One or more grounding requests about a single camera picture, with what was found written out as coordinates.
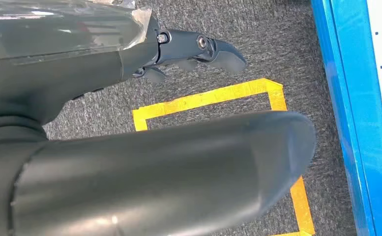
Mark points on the blue metal shelf rack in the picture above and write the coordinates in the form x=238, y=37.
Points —
x=350, y=97

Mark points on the yellow floor tape square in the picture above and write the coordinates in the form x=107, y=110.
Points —
x=210, y=96

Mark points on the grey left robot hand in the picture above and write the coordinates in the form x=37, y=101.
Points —
x=80, y=81

